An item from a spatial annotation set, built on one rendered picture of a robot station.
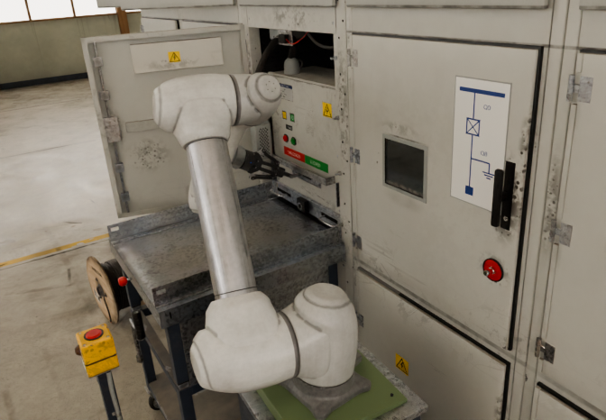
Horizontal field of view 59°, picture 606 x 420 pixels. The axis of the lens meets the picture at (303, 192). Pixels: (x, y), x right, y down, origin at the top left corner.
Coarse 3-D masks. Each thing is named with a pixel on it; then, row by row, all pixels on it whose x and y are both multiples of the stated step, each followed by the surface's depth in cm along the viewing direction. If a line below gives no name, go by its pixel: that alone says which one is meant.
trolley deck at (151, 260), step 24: (264, 216) 216; (288, 216) 215; (144, 240) 203; (168, 240) 202; (192, 240) 200; (264, 240) 197; (288, 240) 195; (120, 264) 196; (144, 264) 185; (168, 264) 184; (192, 264) 183; (288, 264) 179; (312, 264) 183; (144, 288) 170; (264, 288) 175; (168, 312) 158; (192, 312) 162
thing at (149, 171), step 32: (160, 32) 205; (192, 32) 208; (224, 32) 214; (96, 64) 203; (128, 64) 208; (160, 64) 209; (192, 64) 212; (224, 64) 218; (96, 96) 206; (128, 96) 212; (128, 128) 215; (160, 128) 218; (128, 160) 221; (160, 160) 224; (128, 192) 224; (160, 192) 229
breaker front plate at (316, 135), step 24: (312, 96) 191; (288, 120) 210; (312, 120) 195; (288, 144) 215; (312, 144) 199; (336, 144) 185; (288, 168) 220; (312, 168) 204; (336, 168) 189; (312, 192) 208
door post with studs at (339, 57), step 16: (336, 0) 158; (336, 16) 160; (336, 32) 162; (336, 48) 165; (336, 64) 167; (336, 80) 169; (336, 96) 171; (336, 112) 173; (352, 256) 187; (352, 272) 189; (352, 288) 192
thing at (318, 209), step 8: (272, 184) 234; (280, 184) 228; (280, 192) 229; (288, 192) 223; (296, 192) 218; (288, 200) 225; (296, 200) 219; (312, 200) 209; (312, 208) 209; (320, 208) 204; (328, 208) 200; (328, 216) 200; (336, 216) 195
